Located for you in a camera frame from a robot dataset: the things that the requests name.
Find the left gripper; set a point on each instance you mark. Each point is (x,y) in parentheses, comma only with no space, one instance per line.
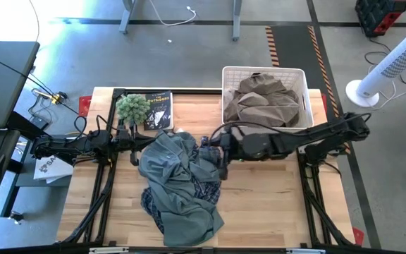
(125,137)

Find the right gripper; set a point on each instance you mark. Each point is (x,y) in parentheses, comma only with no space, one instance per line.
(233,143)

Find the blue plaid shirt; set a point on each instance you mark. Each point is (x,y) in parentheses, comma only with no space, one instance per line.
(206,190)

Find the grey-green shirt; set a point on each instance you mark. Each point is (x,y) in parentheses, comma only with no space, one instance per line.
(175,166)

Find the white garment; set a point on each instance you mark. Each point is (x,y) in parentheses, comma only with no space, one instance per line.
(228,97)

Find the brown garment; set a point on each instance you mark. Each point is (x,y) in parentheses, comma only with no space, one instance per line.
(263,111)

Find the taupe garment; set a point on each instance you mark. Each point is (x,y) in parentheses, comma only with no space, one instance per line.
(261,84)

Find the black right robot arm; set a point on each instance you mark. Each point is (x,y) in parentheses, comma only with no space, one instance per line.
(294,141)

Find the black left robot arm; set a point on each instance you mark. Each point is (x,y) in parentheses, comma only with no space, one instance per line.
(69,144)

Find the green spiky plant ball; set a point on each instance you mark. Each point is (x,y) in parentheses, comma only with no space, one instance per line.
(132,107)

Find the black paperback book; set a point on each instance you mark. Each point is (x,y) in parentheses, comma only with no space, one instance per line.
(159,111)

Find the red corner clamp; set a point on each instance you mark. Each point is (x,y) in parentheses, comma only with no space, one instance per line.
(358,235)
(84,105)

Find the white paper with logo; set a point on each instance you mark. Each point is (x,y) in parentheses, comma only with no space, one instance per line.
(51,169)

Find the black power brick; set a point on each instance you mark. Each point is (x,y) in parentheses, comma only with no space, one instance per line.
(40,122)

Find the white plastic laundry basket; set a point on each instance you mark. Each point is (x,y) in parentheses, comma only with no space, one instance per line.
(305,91)

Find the grey metal table leg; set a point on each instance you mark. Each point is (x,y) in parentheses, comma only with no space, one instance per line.
(127,16)
(237,19)

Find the black caster wheel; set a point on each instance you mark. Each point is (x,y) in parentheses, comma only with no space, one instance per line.
(16,217)

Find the dark grey desk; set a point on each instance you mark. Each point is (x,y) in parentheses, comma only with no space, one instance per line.
(2,84)

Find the white tower fan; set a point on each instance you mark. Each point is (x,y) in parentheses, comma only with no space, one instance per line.
(386,67)

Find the black and red crate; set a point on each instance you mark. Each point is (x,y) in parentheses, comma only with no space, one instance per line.
(379,16)

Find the silver metal bracket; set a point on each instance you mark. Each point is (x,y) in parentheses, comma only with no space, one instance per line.
(305,250)
(108,250)

